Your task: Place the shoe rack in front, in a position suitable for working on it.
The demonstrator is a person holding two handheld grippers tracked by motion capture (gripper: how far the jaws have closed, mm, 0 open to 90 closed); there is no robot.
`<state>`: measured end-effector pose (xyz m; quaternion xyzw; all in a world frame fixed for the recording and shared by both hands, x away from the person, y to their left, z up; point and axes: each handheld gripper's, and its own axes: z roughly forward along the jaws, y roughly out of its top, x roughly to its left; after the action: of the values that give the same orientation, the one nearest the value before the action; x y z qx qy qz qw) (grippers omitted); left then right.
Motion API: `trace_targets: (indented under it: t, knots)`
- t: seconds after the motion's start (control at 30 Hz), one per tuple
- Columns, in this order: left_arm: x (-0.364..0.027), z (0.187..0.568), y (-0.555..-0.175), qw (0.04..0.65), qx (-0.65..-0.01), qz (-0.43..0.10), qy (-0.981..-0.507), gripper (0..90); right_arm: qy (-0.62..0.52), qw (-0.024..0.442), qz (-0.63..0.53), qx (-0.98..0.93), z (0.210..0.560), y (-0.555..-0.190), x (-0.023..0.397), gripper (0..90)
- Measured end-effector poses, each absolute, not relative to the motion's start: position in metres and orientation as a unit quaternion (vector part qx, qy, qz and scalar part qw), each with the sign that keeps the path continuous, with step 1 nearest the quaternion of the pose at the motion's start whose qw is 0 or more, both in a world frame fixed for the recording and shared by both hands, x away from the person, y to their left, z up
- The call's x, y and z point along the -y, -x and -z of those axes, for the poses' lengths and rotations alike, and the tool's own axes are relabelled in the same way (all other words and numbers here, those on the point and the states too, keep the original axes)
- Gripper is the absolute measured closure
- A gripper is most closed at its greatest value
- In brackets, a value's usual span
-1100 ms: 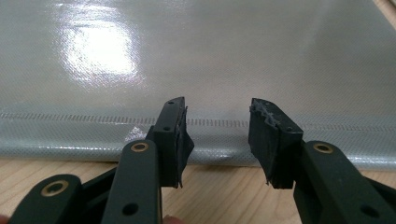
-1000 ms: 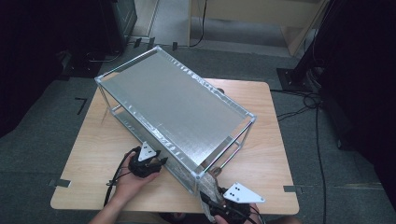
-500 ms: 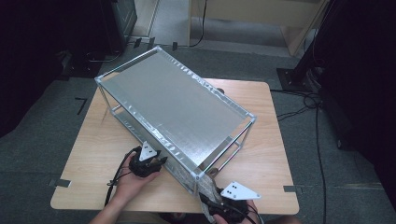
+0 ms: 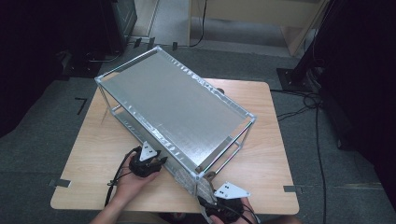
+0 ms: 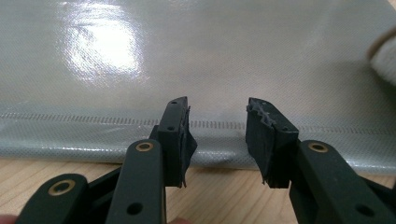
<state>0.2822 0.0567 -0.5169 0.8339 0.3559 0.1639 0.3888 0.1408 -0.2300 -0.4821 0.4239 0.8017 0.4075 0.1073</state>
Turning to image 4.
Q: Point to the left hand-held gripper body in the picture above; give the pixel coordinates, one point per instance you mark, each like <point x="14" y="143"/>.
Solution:
<point x="146" y="152"/>

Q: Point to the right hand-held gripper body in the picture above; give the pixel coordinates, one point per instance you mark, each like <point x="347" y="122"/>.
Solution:
<point x="230" y="191"/>

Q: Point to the silver two-tier shelf rack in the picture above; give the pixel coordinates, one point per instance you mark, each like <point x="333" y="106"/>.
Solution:
<point x="174" y="109"/>

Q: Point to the person's right hand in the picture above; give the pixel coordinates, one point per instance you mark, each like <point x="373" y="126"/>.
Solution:
<point x="249" y="214"/>

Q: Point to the person's left hand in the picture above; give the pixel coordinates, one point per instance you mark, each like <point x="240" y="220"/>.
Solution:
<point x="130" y="183"/>

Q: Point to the grey tape strip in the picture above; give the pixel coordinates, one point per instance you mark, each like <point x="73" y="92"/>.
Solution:
<point x="290" y="188"/>
<point x="60" y="183"/>

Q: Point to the person's left leg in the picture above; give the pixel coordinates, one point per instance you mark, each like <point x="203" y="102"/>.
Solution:
<point x="140" y="218"/>

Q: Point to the black angled floor tape mark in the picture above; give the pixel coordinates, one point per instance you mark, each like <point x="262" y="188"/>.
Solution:
<point x="83" y="104"/>

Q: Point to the black round table grommet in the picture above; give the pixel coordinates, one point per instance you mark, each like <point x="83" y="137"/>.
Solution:
<point x="220" y="90"/>

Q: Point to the black flat stand base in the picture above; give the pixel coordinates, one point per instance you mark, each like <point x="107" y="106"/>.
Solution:
<point x="81" y="67"/>

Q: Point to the black floor tape piece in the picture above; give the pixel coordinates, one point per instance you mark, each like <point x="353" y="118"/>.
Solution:
<point x="137" y="42"/>
<point x="174" y="46"/>
<point x="151" y="43"/>

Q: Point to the black metal stand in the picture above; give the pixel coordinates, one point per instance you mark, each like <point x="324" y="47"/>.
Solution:
<point x="292" y="79"/>

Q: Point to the black cabinet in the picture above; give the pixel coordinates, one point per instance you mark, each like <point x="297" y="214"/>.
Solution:
<point x="120" y="25"/>

